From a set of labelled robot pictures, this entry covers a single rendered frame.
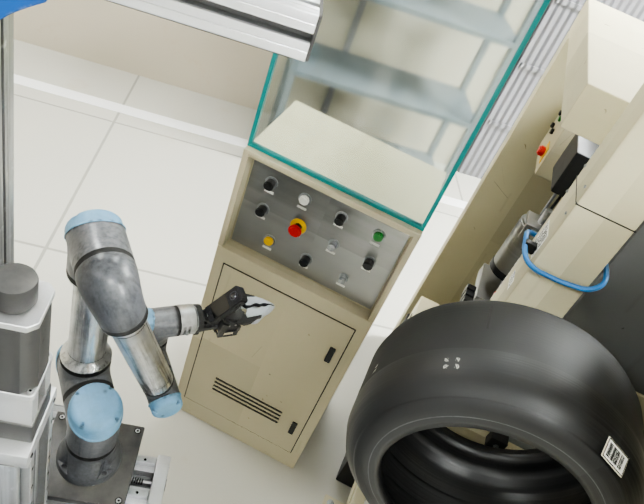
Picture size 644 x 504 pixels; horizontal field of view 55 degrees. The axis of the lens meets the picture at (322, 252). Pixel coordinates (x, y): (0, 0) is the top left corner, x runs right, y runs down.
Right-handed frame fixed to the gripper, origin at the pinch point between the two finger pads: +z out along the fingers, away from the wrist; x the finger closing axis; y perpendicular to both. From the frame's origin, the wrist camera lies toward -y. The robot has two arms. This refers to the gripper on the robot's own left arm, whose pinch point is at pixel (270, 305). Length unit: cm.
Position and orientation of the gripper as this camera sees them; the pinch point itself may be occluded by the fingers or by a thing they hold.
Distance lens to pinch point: 163.5
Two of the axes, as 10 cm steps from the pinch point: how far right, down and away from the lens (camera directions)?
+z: 8.6, -0.6, 5.0
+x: 3.5, 7.8, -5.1
